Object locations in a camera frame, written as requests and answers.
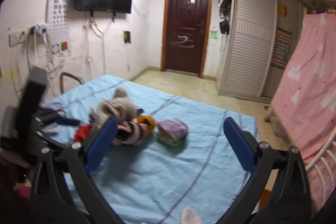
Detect white metal bed frame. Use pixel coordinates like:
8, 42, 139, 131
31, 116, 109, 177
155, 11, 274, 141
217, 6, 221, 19
304, 127, 336, 203

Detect pink printed sheet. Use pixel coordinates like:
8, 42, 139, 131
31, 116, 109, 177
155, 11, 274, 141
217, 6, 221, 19
270, 13, 336, 214

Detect dark metal chair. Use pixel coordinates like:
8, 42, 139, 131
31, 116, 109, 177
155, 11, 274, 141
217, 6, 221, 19
60, 72, 85, 94

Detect white eye chart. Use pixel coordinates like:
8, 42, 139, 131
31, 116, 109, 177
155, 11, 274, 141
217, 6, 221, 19
47, 0, 70, 46

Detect orange round item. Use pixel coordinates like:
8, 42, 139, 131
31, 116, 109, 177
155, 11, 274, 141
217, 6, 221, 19
137, 115, 156, 135

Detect yellow plastic chair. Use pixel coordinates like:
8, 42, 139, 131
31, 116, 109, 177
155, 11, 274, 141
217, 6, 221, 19
259, 188, 271, 211

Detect colourful wall poster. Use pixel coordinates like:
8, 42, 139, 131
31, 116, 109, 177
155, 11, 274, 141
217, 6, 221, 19
271, 27, 293, 69

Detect maroon clothing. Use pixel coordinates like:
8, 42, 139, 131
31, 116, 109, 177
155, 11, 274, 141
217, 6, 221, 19
0, 156, 32, 205

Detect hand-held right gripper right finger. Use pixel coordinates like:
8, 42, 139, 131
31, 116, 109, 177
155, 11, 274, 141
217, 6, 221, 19
214, 116, 313, 224

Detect black hanging bag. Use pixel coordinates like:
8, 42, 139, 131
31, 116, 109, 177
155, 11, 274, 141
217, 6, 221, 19
218, 0, 233, 17

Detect pink fuzzy slipper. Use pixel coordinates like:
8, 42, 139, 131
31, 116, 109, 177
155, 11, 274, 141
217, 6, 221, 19
181, 207, 201, 224

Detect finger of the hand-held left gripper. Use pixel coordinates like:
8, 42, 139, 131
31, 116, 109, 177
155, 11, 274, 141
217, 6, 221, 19
56, 116, 81, 127

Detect white round wall device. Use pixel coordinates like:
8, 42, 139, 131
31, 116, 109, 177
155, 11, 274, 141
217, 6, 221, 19
35, 23, 50, 38

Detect light blue blanket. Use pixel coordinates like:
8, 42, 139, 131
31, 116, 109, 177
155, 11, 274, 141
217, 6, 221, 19
39, 74, 259, 224

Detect wooden bed frame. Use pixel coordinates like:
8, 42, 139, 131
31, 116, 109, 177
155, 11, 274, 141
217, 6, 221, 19
265, 105, 277, 123

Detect black hanging pouch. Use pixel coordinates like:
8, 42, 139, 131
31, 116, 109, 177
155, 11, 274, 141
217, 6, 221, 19
219, 20, 230, 35

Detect purple knit cloth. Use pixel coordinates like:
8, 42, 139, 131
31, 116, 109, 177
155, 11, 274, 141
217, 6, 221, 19
157, 119, 189, 139

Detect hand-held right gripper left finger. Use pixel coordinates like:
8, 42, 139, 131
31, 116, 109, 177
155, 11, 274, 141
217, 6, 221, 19
31, 116, 124, 224

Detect white wall cables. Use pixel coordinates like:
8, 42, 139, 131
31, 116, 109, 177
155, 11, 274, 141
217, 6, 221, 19
83, 17, 108, 72

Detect dark brown door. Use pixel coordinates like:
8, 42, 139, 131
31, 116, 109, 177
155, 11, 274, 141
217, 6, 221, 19
161, 0, 214, 79

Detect beige plush toy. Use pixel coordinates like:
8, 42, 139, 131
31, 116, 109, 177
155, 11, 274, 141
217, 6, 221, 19
91, 87, 138, 130

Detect red cloth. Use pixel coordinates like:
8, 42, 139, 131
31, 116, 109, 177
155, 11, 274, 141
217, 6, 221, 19
74, 124, 93, 143

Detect yellow green item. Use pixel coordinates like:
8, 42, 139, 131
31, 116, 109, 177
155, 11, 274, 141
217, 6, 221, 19
157, 132, 184, 147

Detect white wall socket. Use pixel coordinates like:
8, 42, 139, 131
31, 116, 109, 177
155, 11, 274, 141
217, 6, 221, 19
9, 27, 33, 46

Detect white louvered wardrobe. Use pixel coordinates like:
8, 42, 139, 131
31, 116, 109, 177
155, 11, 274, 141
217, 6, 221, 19
219, 0, 324, 100

